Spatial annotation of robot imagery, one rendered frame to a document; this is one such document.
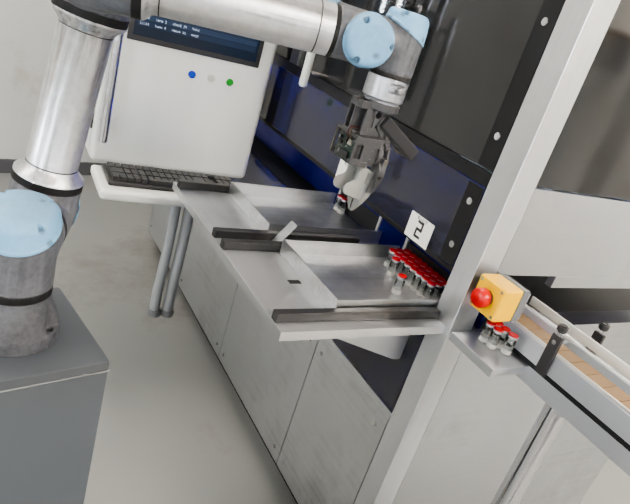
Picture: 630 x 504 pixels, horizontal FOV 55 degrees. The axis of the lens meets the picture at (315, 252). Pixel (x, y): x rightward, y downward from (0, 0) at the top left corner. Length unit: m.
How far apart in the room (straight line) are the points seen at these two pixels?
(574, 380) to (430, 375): 0.30
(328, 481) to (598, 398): 0.81
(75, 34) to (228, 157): 1.06
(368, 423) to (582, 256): 0.64
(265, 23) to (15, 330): 0.60
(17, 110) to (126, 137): 1.98
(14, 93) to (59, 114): 2.76
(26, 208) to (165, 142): 0.97
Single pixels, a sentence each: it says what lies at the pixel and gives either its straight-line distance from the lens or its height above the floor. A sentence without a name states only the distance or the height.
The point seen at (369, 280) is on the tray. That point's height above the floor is 0.88.
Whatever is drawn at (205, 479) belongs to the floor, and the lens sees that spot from 2.03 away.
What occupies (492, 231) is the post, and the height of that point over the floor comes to 1.11.
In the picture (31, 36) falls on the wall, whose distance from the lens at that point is 3.77.
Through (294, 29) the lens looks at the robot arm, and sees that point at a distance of 0.90.
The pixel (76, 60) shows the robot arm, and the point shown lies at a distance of 1.05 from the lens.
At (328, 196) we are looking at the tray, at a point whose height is 0.90.
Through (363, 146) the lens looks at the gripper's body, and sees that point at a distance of 1.08.
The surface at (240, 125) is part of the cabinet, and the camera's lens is 1.99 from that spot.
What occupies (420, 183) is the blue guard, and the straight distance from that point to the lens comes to 1.40.
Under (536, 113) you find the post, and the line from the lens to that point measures 1.21.
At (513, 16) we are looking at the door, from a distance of 1.32.
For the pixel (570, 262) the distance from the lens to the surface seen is 1.48.
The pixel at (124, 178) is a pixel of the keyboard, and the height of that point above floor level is 0.83.
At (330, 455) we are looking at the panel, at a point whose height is 0.33.
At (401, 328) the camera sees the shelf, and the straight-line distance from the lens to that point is 1.25.
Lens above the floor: 1.44
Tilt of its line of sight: 23 degrees down
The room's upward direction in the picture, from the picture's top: 18 degrees clockwise
